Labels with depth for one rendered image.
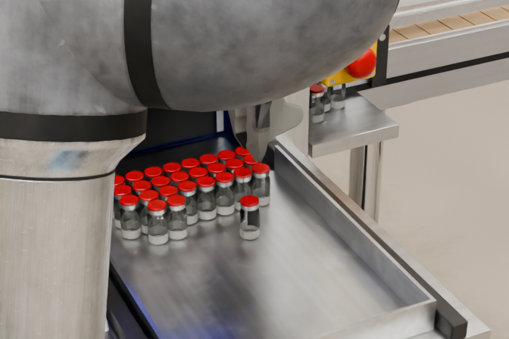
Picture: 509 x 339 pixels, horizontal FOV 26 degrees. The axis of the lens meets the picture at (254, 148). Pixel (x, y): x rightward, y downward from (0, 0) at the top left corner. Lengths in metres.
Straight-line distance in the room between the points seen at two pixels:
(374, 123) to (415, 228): 1.42
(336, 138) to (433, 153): 1.80
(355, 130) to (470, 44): 0.27
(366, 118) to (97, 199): 0.92
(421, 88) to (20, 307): 1.09
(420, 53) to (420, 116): 1.84
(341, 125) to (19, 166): 0.92
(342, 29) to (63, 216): 0.17
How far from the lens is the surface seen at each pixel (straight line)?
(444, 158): 3.18
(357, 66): 1.33
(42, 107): 0.54
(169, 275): 1.16
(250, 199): 1.19
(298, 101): 1.35
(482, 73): 1.65
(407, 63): 1.56
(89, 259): 0.58
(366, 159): 1.65
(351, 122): 1.45
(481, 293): 2.66
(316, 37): 0.53
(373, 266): 1.16
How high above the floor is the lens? 1.56
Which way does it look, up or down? 29 degrees down
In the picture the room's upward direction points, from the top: straight up
